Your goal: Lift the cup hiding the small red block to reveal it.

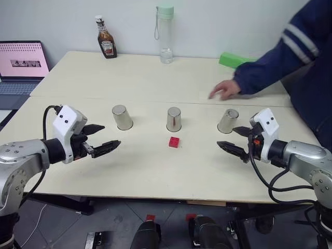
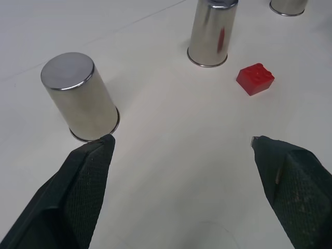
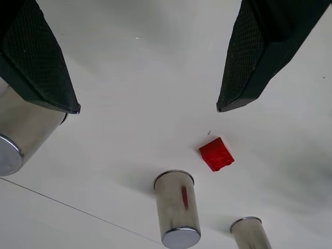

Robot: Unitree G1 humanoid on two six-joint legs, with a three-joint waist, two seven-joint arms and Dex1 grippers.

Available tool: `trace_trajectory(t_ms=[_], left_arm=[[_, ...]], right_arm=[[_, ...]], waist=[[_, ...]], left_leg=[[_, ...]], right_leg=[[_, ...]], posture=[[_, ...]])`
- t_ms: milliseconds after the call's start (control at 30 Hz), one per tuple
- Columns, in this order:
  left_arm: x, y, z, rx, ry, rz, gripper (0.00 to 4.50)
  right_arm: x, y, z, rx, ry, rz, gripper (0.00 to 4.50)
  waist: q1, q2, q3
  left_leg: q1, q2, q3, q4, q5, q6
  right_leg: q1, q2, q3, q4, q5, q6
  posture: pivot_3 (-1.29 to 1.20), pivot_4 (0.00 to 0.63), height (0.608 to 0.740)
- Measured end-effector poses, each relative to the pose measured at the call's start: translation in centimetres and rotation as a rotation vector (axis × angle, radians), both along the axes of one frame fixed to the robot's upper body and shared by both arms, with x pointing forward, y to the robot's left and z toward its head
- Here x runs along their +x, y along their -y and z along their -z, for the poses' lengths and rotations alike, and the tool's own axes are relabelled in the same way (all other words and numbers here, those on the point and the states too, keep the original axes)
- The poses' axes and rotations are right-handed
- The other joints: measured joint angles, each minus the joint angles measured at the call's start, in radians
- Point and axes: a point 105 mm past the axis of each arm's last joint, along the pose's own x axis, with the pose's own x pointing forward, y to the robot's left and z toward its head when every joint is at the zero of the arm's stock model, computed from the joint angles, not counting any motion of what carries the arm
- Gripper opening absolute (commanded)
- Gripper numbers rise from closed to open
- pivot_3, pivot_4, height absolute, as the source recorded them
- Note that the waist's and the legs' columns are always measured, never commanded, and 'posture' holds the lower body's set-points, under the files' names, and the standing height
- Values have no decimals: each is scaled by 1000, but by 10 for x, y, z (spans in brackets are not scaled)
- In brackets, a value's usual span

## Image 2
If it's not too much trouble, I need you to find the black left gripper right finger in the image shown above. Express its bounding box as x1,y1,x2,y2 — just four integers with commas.
250,135,332,249

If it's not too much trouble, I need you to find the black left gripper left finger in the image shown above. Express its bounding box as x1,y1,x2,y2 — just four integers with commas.
0,133,116,249

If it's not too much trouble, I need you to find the stainless steel cup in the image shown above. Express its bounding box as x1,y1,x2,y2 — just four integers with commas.
269,0,309,17
187,0,239,68
40,52,121,142

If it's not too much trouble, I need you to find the red toy building block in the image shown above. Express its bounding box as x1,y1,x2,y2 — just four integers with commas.
236,62,275,96

